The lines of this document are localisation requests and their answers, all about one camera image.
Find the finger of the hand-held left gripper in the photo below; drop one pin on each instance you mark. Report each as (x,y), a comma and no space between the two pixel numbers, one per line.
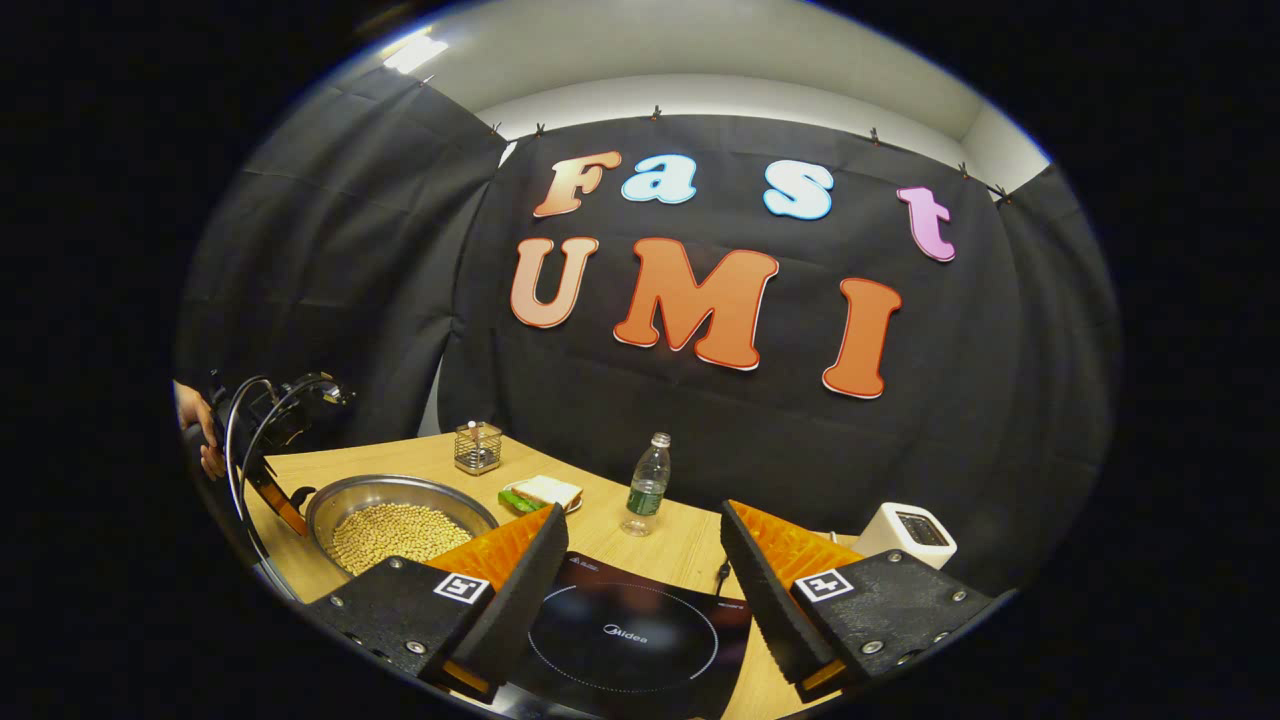
(275,495)

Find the black backdrop cloth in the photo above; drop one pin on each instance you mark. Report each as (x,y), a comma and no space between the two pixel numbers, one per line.
(400,250)

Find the pile of yellow soybeans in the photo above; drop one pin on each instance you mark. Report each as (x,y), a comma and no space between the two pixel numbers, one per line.
(395,535)

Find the white toaster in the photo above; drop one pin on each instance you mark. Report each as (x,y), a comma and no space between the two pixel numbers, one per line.
(900,535)

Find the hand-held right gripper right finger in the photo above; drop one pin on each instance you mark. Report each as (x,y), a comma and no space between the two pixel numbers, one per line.
(765,600)

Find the sandwich with lettuce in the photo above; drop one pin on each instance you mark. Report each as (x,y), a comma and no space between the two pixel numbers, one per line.
(545,492)

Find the black induction cooktop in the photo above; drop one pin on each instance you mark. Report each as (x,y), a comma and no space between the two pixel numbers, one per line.
(640,600)

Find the small glass holder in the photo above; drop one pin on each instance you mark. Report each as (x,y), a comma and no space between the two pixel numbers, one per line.
(478,448)

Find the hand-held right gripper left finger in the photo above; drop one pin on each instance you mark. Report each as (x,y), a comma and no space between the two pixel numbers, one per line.
(520,600)

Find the small ceiling light panel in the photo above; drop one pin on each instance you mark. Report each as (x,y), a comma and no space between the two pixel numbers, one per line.
(415,53)

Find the clear plastic water bottle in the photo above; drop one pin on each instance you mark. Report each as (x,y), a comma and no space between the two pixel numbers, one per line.
(648,490)

